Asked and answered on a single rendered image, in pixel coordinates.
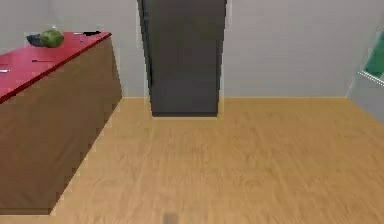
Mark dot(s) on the black bowl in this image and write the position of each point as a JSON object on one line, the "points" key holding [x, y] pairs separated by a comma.
{"points": [[33, 40]]}

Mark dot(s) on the silver utensil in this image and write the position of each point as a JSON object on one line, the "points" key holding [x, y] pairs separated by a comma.
{"points": [[4, 71]]}

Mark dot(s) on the green lettuce head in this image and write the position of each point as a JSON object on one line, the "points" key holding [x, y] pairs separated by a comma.
{"points": [[52, 38]]}

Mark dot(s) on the dark grey fridge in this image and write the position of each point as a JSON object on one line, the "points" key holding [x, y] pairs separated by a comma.
{"points": [[185, 56]]}

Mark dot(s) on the black knife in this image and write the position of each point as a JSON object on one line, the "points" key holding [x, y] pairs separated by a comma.
{"points": [[90, 33]]}

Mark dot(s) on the brown counter with red top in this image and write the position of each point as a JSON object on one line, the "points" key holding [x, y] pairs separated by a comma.
{"points": [[50, 110]]}

